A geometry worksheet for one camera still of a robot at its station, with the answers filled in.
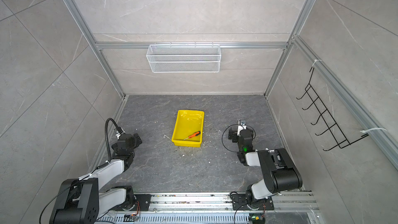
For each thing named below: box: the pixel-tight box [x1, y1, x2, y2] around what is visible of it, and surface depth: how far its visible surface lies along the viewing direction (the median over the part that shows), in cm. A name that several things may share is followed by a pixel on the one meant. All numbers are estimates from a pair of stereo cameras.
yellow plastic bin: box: [171, 109, 205, 148], surface depth 100 cm
